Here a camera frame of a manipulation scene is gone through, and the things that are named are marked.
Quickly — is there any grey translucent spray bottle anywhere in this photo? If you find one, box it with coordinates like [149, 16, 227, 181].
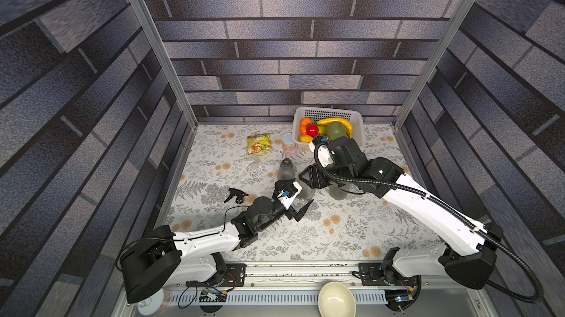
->
[277, 158, 296, 181]
[297, 179, 316, 201]
[328, 184, 348, 201]

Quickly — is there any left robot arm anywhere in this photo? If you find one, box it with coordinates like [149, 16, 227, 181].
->
[118, 179, 308, 303]

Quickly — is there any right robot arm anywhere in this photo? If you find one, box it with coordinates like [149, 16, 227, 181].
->
[308, 136, 497, 290]

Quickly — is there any red apple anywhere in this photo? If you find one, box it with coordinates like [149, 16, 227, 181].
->
[306, 124, 319, 137]

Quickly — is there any green round fruit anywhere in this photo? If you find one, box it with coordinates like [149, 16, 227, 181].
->
[327, 122, 348, 140]

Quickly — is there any yellow snack bag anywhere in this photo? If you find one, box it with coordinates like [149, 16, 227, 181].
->
[247, 133, 272, 155]

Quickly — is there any yellow banana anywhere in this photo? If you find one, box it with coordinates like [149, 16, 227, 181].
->
[317, 118, 353, 140]

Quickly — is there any white plastic basket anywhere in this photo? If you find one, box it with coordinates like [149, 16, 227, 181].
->
[292, 106, 366, 150]

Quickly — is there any cream ceramic bowl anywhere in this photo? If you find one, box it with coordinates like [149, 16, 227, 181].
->
[318, 282, 356, 317]

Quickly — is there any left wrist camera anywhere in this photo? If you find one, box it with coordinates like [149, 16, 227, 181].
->
[277, 182, 302, 210]

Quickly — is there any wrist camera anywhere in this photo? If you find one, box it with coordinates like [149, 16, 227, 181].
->
[277, 182, 302, 210]
[308, 135, 334, 168]

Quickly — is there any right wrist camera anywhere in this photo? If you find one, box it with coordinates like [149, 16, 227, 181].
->
[308, 135, 334, 168]

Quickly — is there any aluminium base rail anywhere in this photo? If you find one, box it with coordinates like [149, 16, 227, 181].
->
[127, 260, 486, 307]

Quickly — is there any black corrugated cable hose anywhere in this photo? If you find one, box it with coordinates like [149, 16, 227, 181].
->
[313, 153, 544, 304]

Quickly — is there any right aluminium frame post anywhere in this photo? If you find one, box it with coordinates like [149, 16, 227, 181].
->
[393, 0, 497, 129]

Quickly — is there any aluminium frame post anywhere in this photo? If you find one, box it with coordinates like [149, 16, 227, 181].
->
[393, 0, 497, 129]
[109, 0, 199, 130]

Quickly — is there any left aluminium frame post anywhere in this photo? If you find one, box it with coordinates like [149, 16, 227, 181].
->
[109, 0, 199, 130]

